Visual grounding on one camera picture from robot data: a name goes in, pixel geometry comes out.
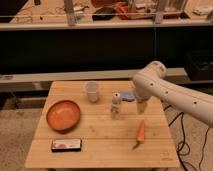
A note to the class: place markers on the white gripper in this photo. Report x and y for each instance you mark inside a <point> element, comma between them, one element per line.
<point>141,106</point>

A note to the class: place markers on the wooden table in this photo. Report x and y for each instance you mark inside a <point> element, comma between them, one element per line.
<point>106,143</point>

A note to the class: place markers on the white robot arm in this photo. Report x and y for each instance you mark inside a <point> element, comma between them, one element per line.
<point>149,81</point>

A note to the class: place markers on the black and white box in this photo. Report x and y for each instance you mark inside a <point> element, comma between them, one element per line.
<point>65,145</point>

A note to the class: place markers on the small clear plastic bottle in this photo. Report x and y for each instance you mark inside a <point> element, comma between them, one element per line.
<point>116,106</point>

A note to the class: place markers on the orange carrot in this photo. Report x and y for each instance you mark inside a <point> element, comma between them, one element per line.
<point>140,135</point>

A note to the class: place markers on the orange bowl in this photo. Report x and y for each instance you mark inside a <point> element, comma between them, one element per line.
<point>63,115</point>

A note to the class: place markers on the clear plastic cup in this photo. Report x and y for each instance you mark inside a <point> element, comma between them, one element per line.
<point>92,91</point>

